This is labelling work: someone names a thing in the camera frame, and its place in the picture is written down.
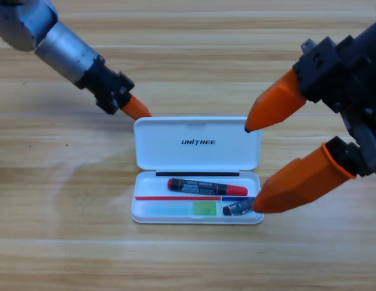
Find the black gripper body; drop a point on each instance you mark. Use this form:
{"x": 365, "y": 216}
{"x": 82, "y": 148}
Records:
{"x": 106, "y": 85}
{"x": 342, "y": 75}

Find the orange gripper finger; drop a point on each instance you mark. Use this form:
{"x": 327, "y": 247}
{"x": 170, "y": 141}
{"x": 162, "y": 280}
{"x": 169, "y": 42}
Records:
{"x": 276, "y": 103}
{"x": 135, "y": 107}
{"x": 300, "y": 185}

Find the white Unitree pencil case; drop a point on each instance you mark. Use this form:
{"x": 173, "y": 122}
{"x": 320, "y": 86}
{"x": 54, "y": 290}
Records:
{"x": 176, "y": 157}

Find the black eraser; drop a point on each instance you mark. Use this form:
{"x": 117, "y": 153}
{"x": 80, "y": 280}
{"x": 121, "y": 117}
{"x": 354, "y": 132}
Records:
{"x": 236, "y": 208}

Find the red and black marker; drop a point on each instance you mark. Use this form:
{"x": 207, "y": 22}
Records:
{"x": 206, "y": 187}

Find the green glue stick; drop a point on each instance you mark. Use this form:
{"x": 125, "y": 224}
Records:
{"x": 204, "y": 209}

